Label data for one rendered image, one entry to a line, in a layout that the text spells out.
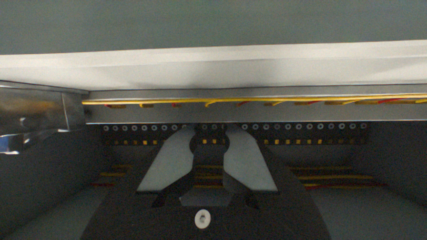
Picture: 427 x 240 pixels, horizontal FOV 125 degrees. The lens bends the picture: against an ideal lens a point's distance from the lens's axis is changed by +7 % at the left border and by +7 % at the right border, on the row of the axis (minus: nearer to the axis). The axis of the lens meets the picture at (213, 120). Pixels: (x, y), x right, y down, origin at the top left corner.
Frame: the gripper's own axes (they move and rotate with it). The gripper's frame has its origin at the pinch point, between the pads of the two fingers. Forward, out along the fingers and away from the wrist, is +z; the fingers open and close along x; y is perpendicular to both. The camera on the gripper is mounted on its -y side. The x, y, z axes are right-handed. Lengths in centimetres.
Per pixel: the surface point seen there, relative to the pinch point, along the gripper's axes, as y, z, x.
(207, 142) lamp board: 8.6, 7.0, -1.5
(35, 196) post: 11.2, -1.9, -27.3
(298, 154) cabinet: 14.9, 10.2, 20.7
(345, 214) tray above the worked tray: 14.8, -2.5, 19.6
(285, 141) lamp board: 8.2, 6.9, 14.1
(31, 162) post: 6.4, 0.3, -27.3
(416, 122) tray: 3.6, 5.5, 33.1
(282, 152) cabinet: 14.3, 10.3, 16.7
